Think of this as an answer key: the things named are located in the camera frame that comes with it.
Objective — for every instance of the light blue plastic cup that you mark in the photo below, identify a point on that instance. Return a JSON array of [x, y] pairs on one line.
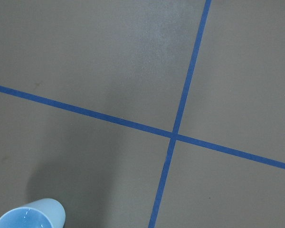
[[42, 213]]

